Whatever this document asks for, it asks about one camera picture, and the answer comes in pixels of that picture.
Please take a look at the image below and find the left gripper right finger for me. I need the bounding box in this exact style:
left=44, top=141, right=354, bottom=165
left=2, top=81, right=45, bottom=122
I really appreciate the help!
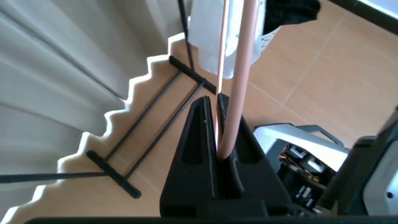
left=216, top=93, right=292, bottom=218

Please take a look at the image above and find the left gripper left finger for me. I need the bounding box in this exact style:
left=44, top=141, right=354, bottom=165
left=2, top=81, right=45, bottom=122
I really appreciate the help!
left=160, top=95, right=218, bottom=218

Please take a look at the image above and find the pink clothes hanger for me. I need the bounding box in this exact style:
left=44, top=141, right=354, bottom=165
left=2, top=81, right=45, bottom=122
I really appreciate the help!
left=214, top=0, right=261, bottom=160

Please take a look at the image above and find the white printed t-shirt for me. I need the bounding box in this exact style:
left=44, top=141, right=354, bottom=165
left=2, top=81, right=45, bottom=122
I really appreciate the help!
left=188, top=0, right=268, bottom=80

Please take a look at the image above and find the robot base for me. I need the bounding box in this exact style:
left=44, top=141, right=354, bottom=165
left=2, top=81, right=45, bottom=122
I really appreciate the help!
left=252, top=105, right=398, bottom=218

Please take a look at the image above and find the black clothes rack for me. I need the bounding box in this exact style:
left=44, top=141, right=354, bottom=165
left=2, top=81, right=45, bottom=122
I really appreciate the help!
left=0, top=0, right=218, bottom=200

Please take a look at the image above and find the white laundry basket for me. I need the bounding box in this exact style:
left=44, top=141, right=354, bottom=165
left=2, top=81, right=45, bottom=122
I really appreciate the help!
left=248, top=24, right=282, bottom=65

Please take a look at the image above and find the black garment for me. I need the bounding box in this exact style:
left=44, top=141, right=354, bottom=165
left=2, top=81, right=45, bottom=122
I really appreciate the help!
left=262, top=0, right=322, bottom=35

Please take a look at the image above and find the beige curtain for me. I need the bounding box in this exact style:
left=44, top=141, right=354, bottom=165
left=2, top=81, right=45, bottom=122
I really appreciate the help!
left=0, top=0, right=194, bottom=218

